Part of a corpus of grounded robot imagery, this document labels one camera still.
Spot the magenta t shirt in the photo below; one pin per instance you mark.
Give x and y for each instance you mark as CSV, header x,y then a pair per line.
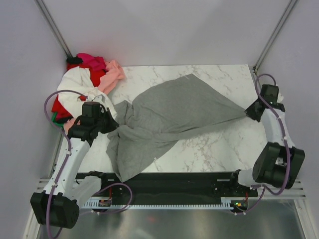
x,y
95,62

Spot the right aluminium frame post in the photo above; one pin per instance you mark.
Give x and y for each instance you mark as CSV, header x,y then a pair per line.
x,y
275,34

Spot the aluminium frame post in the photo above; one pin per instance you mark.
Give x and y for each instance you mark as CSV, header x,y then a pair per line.
x,y
275,34
53,27

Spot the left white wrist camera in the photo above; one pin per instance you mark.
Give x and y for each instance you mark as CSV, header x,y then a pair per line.
x,y
102,99

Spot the grey t shirt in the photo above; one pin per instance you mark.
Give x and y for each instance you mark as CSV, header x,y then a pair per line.
x,y
162,115

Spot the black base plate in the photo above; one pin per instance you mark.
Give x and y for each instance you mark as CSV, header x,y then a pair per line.
x,y
171,188

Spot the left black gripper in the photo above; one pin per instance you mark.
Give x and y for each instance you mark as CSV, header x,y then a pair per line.
x,y
112,124

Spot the left aluminium frame post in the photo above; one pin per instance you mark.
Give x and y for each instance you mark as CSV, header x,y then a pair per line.
x,y
53,27

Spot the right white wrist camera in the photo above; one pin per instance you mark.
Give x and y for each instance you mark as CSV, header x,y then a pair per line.
x,y
280,98

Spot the green t shirt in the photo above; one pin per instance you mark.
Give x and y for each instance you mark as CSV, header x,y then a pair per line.
x,y
55,120

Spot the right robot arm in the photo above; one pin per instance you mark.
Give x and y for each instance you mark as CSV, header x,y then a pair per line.
x,y
280,161

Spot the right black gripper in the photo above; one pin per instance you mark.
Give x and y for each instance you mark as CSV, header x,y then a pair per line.
x,y
249,112

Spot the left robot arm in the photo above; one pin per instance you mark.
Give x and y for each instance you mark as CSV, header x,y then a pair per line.
x,y
60,201

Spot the white slotted cable duct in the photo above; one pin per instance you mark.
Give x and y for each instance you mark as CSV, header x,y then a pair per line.
x,y
100,204

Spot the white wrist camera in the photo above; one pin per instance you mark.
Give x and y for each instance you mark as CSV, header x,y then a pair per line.
x,y
102,99
280,98

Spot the black garment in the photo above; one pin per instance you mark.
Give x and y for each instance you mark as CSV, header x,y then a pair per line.
x,y
74,60

